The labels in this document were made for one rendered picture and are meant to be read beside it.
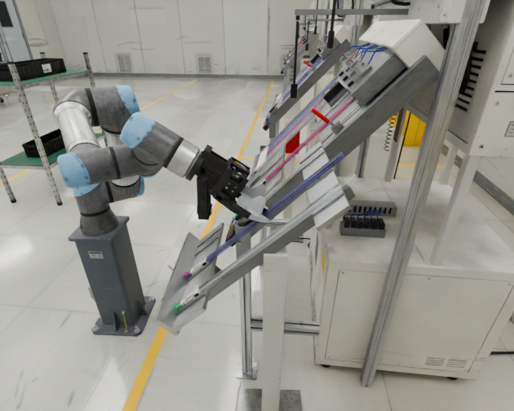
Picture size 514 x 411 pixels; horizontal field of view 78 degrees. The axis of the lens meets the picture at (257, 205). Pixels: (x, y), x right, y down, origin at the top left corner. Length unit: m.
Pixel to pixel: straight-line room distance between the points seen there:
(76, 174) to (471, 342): 1.41
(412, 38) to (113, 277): 1.40
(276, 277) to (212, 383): 0.81
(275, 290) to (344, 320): 0.52
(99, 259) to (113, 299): 0.24
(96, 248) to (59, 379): 0.58
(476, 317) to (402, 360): 0.33
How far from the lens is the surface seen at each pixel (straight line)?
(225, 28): 9.86
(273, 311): 0.92
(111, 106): 1.11
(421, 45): 0.94
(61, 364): 1.80
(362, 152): 1.70
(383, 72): 0.94
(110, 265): 1.54
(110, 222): 1.47
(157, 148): 0.68
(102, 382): 1.66
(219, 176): 0.70
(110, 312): 1.76
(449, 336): 1.47
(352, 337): 1.40
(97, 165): 0.76
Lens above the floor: 1.31
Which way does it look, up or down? 29 degrees down
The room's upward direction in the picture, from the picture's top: straight up
